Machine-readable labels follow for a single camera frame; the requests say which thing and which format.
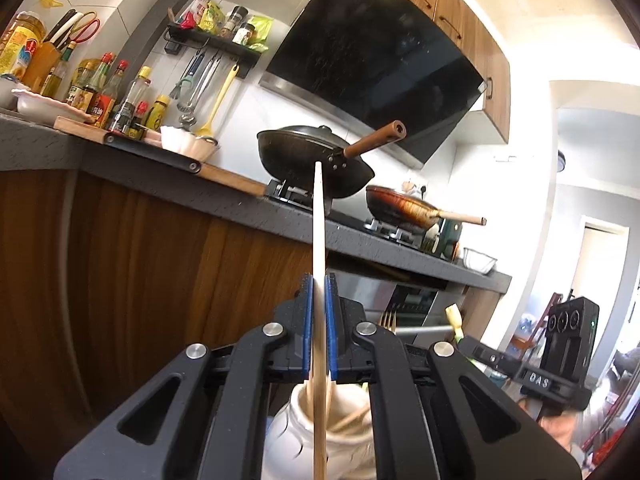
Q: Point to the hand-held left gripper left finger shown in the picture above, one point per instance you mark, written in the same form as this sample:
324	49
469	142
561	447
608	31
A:
307	325

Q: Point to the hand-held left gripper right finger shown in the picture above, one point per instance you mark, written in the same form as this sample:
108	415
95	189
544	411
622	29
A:
331	325

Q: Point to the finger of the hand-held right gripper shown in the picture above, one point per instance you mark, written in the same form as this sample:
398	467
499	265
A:
487	355

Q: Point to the gold fork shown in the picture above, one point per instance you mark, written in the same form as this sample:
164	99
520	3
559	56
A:
391	322

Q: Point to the wooden chopstick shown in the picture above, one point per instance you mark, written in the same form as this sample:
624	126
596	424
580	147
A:
318	220
350	419

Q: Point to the white ribbed ceramic jar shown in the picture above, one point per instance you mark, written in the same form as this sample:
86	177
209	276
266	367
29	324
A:
287	440

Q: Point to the person's right hand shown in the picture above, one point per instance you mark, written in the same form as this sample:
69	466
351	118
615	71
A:
557	430

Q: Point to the wooden lower cabinet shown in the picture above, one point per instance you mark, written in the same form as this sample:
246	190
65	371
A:
125	260
480	310

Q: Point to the blue water jug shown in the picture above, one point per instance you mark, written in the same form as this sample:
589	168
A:
525	326

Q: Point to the built-in steel oven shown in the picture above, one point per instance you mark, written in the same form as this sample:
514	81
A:
415	300

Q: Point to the clear glass container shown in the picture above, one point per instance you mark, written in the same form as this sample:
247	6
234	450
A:
480	262

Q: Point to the black gas stove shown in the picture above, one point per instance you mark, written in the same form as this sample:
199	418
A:
350	220

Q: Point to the brown frying pan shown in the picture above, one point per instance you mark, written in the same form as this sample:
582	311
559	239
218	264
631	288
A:
400	205

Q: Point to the wooden cutting board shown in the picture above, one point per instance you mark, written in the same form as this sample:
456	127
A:
225	177

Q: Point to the round ceiling lamp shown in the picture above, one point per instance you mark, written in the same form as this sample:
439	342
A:
562	160

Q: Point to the white fluted bowl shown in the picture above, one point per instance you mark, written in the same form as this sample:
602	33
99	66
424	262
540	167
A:
187	145

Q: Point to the metal tongs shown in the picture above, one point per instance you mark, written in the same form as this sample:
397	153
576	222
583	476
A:
207	82

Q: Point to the black range hood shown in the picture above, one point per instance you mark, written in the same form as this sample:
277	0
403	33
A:
370	60

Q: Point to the white label spice jar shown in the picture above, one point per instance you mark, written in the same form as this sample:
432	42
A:
243	35

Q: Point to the row of condiment bottles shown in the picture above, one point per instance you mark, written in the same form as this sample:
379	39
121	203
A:
112	100

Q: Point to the green seasoning packet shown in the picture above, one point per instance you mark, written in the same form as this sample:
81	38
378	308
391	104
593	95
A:
261	27

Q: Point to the black lid spice jar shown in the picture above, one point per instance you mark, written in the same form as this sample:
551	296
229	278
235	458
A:
235	20

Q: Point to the yellow seasoning packet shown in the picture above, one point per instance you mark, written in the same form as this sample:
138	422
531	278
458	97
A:
210	15

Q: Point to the red seasoning packet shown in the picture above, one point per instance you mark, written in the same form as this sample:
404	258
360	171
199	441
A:
189	19

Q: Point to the white shallow dish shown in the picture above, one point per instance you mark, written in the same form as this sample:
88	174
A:
40	106

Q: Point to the wooden knife block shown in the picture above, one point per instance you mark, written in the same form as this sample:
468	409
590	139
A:
42	65

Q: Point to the small white bowl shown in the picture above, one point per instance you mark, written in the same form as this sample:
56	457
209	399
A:
6	92

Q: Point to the large yellow oil bottle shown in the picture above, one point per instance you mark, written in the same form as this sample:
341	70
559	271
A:
17	45

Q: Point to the black wall shelf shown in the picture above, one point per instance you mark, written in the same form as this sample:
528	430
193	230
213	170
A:
220	45

